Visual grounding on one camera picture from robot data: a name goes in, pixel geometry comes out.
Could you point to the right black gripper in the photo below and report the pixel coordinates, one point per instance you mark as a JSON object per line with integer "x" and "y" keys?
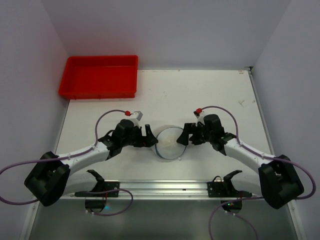
{"x": 195, "y": 135}

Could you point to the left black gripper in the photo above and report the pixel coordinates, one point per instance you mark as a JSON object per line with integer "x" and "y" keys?
{"x": 141, "y": 136}

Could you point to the white mesh laundry bag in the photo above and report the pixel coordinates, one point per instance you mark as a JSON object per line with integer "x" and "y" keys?
{"x": 168, "y": 149}

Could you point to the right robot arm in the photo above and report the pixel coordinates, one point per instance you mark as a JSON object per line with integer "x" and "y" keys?
{"x": 278, "y": 180}

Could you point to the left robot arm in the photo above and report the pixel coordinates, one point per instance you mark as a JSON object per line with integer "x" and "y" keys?
{"x": 47, "y": 181}

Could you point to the red plastic tray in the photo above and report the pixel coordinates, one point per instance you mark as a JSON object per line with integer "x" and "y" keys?
{"x": 99, "y": 77}

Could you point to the aluminium table edge profile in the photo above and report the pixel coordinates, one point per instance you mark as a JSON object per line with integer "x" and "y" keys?
{"x": 249, "y": 70}

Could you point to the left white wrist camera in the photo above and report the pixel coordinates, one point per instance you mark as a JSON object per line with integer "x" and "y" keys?
{"x": 134, "y": 117}

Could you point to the aluminium mounting rail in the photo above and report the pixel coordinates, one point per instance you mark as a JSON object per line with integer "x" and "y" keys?
{"x": 159, "y": 189}

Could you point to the left black base bracket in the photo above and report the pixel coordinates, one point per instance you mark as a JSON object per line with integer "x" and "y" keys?
{"x": 100, "y": 185}

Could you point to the black base bracket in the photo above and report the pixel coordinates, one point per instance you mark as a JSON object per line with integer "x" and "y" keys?
{"x": 100, "y": 185}
{"x": 224, "y": 188}

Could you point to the right black base bracket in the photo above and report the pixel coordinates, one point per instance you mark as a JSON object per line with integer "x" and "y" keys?
{"x": 224, "y": 188}

